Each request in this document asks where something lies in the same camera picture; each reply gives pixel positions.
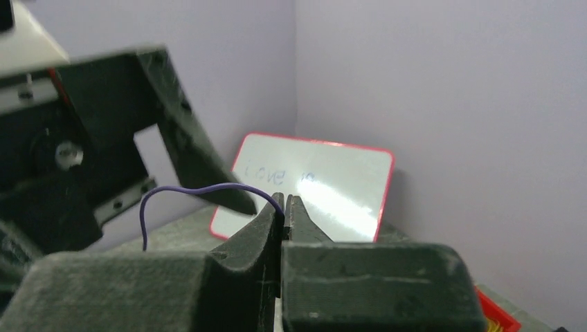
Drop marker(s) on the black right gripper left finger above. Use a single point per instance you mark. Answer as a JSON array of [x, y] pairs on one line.
[[230, 288]]

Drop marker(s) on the red plastic bin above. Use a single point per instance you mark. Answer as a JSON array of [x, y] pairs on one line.
[[498, 320]]

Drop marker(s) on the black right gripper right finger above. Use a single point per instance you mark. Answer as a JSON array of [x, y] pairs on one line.
[[346, 286]]

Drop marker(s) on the pink framed whiteboard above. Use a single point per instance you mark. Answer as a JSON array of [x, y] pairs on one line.
[[342, 186]]

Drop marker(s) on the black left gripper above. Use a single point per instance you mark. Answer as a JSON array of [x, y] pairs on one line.
[[69, 162]]

